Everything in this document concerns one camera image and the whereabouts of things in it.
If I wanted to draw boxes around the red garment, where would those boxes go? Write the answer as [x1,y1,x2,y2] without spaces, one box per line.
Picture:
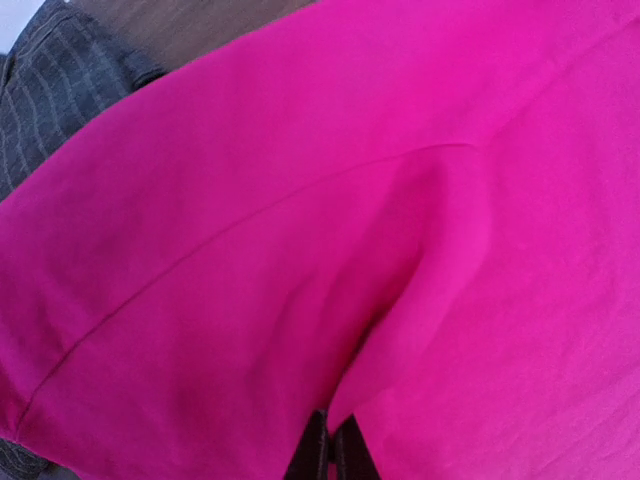
[1,1,639,479]

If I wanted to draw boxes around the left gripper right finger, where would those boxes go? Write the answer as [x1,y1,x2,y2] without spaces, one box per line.
[334,415,380,480]

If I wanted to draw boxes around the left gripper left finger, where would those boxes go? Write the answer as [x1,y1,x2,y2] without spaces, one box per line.
[284,410,330,480]

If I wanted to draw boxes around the dark pinstriped shirt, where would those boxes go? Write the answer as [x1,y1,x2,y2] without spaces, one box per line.
[1,1,166,197]

